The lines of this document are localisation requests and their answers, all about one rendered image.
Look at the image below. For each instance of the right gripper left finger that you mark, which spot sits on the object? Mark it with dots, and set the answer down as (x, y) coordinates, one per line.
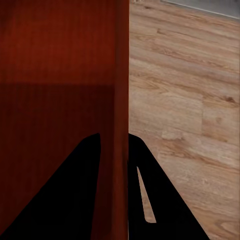
(63, 209)

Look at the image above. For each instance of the storage box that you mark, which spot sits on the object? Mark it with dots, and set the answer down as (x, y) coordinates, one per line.
(64, 76)

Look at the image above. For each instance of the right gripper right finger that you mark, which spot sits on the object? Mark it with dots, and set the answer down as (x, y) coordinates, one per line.
(174, 219)

